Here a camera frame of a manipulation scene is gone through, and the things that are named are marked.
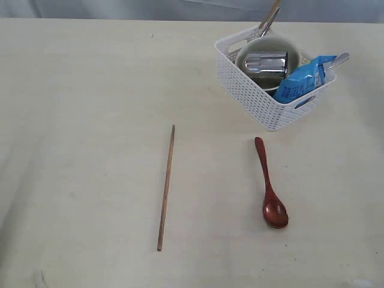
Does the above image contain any dark wooden chopstick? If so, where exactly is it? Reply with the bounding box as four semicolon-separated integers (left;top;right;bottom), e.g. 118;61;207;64
157;124;175;251

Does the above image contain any reddish brown wooden spoon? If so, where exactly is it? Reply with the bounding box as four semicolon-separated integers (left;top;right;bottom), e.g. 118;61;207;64
254;137;289;229

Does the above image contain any light wooden chopstick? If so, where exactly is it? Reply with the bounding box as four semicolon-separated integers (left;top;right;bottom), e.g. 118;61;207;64
259;0;282;29

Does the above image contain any white woven plastic basket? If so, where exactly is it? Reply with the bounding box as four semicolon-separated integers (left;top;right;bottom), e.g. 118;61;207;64
215;26;337;131

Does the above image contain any pale green ceramic bowl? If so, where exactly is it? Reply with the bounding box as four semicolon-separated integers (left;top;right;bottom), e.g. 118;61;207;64
235;35;301;92

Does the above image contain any shiny stainless steel cup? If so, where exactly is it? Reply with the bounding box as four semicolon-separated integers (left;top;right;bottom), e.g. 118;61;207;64
242;51;288;77

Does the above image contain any blue snack packet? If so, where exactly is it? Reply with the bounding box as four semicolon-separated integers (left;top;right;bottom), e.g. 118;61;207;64
272;55;337;104

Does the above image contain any short metal spoon handle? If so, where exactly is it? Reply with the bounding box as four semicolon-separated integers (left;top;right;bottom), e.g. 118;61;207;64
329;53;350;69

